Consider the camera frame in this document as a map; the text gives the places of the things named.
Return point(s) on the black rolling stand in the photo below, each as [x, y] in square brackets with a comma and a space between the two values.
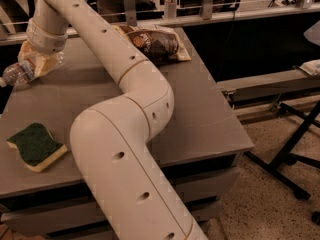
[285, 155]

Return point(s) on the seated person in background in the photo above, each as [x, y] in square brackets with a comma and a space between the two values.
[111, 10]

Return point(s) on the clear plastic water bottle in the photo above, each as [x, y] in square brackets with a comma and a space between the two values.
[18, 74]

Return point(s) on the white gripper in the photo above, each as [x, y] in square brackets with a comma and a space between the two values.
[45, 40]

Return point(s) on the green yellow sponge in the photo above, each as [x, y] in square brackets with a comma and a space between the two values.
[36, 147]

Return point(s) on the upright water bottle background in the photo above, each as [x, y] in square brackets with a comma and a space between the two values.
[170, 9]

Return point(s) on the brown bread bag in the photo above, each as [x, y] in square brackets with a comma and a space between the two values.
[159, 44]

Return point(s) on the grey drawer cabinet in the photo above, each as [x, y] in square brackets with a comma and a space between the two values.
[202, 132]

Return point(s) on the grey metal railing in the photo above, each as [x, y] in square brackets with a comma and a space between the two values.
[14, 13]

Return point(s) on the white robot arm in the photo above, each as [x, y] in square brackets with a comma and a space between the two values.
[109, 139]

